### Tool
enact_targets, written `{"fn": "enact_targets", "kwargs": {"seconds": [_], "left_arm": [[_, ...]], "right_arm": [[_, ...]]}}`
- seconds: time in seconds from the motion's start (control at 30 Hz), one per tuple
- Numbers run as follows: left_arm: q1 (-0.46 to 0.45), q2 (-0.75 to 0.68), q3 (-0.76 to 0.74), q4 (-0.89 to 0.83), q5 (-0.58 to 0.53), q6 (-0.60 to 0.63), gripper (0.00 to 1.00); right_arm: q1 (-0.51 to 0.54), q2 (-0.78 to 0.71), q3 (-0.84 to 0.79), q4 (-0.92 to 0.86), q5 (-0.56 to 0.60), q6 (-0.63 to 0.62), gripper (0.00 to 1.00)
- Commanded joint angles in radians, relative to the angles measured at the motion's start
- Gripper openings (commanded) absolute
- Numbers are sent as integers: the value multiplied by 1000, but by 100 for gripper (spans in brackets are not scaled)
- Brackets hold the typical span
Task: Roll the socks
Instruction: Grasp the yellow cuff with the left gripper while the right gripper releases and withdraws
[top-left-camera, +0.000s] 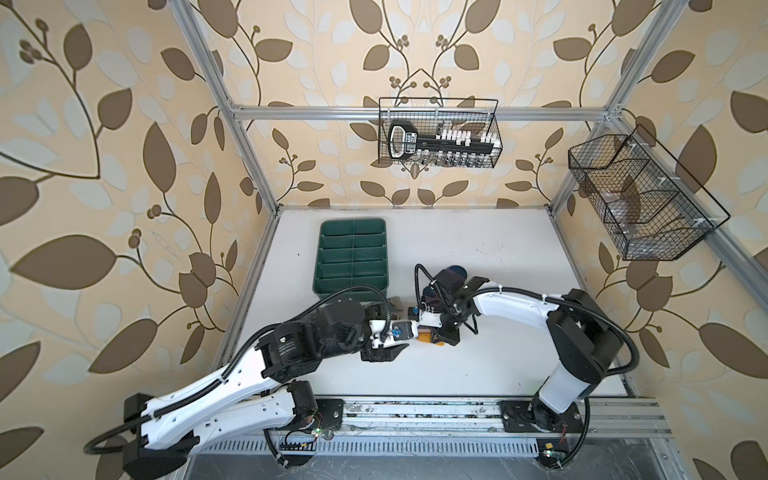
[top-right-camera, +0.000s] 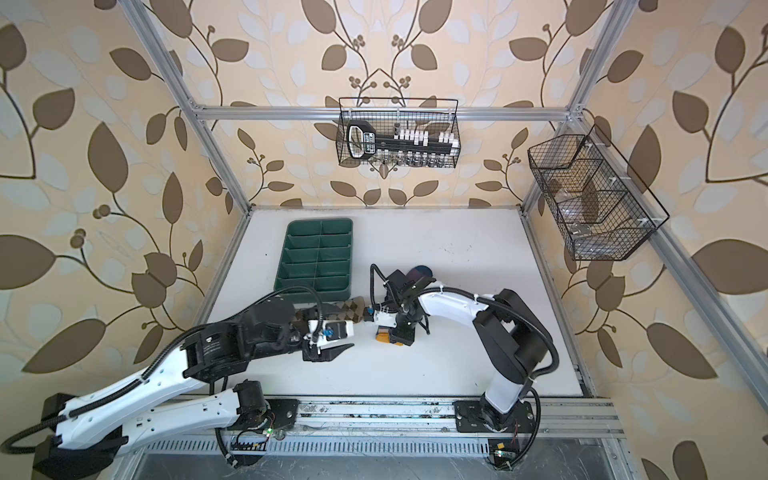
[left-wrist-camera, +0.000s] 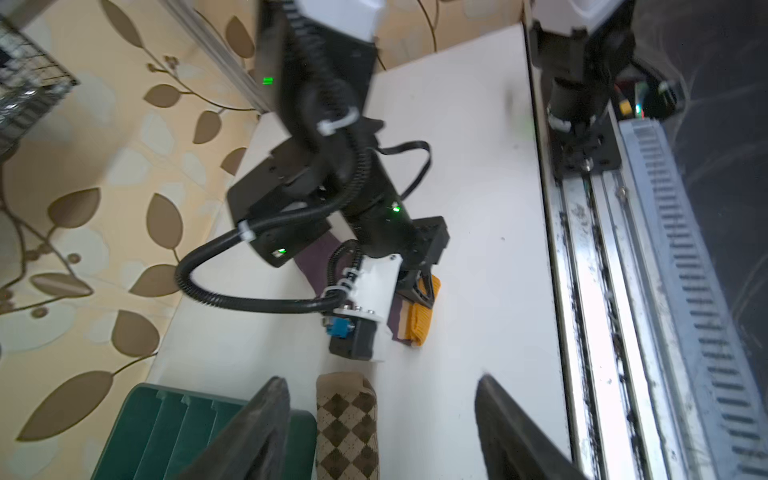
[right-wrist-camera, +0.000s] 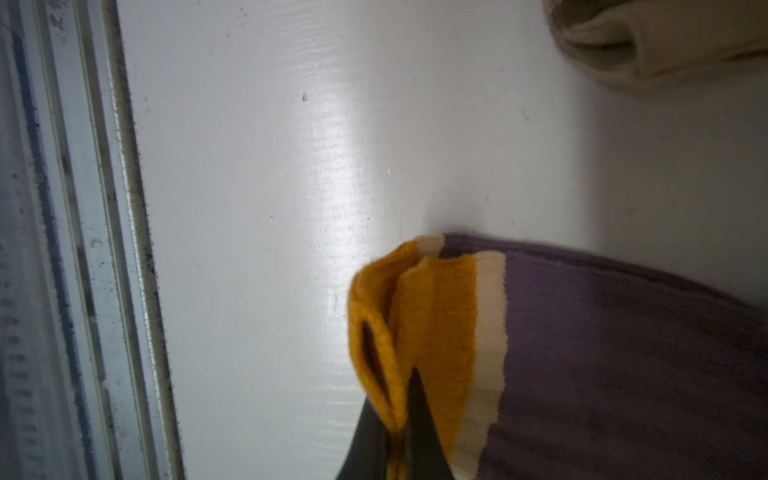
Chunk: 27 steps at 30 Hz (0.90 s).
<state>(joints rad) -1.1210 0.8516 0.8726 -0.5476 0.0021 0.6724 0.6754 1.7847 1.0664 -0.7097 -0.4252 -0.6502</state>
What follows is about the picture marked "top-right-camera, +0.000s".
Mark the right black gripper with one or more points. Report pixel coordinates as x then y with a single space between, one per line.
406 336

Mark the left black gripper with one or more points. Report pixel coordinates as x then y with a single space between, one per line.
316 357

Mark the purple sock with yellow cuff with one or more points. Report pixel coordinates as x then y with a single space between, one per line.
420 276

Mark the beige brown argyle sock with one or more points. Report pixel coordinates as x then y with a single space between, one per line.
355 309

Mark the green plastic divided tray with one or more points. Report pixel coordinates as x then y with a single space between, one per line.
315 260

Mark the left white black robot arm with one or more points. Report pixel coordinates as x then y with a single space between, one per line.
90 431

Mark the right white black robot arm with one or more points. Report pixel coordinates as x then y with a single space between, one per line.
517 344

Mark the black white tool in basket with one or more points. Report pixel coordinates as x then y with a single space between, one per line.
364 142

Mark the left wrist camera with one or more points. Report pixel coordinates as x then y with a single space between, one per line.
330 333

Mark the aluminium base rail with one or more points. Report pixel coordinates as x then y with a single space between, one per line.
417 426

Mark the black wire basket back wall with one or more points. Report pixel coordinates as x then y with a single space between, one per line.
432 114

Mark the black wire basket wall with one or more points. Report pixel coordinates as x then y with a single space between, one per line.
432 114
602 207

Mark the black wire basket right wall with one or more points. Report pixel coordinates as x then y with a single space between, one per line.
602 207

